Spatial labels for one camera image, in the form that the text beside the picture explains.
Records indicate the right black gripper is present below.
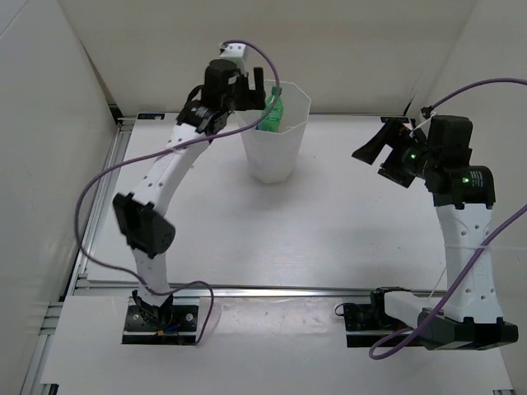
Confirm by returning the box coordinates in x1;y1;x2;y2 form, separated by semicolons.
352;118;439;188

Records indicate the green plastic soda bottle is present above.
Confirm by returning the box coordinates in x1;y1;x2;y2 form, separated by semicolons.
256;86;284;132

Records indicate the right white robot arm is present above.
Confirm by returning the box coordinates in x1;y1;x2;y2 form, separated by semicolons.
352;115;526;360

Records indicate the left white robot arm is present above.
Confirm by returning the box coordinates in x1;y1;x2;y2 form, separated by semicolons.
112;60;266;330

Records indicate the white octagonal plastic bin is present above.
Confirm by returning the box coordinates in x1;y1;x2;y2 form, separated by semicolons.
240;81;311;184

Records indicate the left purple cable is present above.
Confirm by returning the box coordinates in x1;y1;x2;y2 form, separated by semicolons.
73;39;283;346

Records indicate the purple cable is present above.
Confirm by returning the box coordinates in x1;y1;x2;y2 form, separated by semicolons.
73;39;283;346
368;77;527;361

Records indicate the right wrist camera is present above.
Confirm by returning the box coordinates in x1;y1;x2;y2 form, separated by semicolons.
427;115;473;150

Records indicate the aluminium left rail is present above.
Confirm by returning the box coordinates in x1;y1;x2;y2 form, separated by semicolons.
20;118;134;394

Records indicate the aluminium rail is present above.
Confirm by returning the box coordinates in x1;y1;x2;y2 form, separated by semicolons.
20;118;134;394
69;281;450;298

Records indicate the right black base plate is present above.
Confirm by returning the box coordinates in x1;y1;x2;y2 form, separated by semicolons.
334;287;431;348

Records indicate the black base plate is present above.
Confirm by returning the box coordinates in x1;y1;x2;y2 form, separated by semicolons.
334;287;431;348
121;300;199;346

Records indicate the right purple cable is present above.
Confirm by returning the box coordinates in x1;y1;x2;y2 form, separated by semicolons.
368;77;527;361

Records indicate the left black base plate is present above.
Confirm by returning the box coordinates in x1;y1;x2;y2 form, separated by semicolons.
121;300;199;346

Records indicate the aluminium front rail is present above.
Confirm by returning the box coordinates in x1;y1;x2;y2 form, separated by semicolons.
69;281;450;298

